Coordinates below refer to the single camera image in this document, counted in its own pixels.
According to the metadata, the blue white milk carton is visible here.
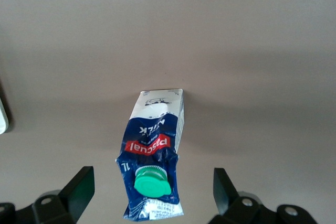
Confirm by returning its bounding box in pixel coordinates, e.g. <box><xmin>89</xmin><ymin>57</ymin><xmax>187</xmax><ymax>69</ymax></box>
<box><xmin>114</xmin><ymin>87</ymin><xmax>186</xmax><ymax>221</ymax></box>

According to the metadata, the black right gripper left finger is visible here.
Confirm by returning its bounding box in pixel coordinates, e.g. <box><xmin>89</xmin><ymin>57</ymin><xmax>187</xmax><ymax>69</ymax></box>
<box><xmin>0</xmin><ymin>166</ymin><xmax>95</xmax><ymax>224</ymax></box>

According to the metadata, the white rabbit print tray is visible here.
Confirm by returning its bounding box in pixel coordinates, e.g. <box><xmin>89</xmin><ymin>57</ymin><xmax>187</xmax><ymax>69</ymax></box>
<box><xmin>0</xmin><ymin>95</ymin><xmax>9</xmax><ymax>134</ymax></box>

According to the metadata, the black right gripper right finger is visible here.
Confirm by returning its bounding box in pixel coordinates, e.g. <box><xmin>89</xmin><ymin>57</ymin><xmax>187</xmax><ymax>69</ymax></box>
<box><xmin>209</xmin><ymin>167</ymin><xmax>317</xmax><ymax>224</ymax></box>

